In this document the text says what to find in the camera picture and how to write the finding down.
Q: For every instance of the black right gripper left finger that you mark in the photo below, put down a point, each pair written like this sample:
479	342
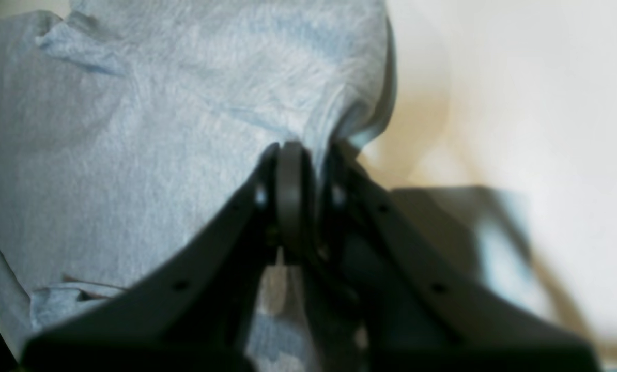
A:
194	312

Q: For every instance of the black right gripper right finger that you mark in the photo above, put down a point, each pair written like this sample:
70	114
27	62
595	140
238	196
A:
418	311

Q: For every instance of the grey T-shirt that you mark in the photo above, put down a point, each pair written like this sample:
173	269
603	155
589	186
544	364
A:
126	125

